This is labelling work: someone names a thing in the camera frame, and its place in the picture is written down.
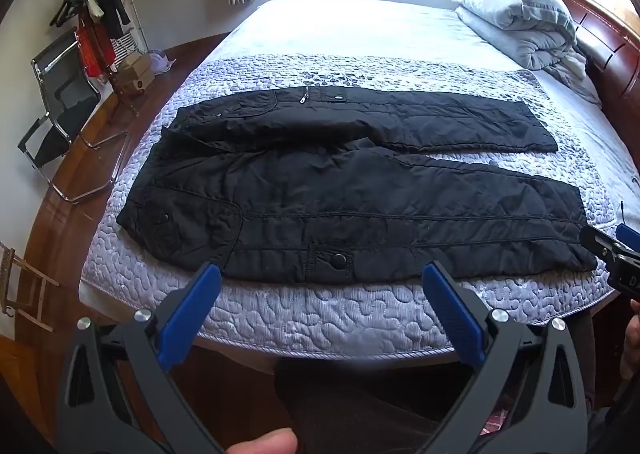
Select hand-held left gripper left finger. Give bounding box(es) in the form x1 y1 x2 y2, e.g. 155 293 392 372
54 262 226 454

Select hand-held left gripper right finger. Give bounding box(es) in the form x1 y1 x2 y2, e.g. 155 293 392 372
421 260 590 454

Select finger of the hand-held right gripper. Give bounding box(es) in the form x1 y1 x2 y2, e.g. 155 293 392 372
579 224 623 267
615 222 640 255

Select black pants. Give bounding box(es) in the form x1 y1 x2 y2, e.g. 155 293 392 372
116 88 599 285

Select person's right hand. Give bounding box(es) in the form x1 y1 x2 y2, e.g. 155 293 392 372
619 299 640 383

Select person's left hand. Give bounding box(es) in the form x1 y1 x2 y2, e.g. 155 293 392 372
224 428 299 454

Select bed with quilted lavender cover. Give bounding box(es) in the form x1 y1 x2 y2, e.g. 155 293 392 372
79 0 640 365

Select small wooden stand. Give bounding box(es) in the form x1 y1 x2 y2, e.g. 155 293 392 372
0 241 63 335

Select wooden headboard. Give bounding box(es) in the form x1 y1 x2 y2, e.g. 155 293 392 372
547 0 640 135

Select folded grey duvet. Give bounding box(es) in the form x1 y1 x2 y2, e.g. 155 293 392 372
439 0 603 107

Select cardboard box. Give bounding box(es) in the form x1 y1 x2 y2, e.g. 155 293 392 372
114 53 156 96

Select black chrome chair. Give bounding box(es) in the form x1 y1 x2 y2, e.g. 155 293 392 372
17 26 133 205

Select lavender cloth bundle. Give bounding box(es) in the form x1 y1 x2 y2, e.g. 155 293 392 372
149 49 177 73

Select red bag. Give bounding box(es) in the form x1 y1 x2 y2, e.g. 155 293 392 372
75 16 118 77

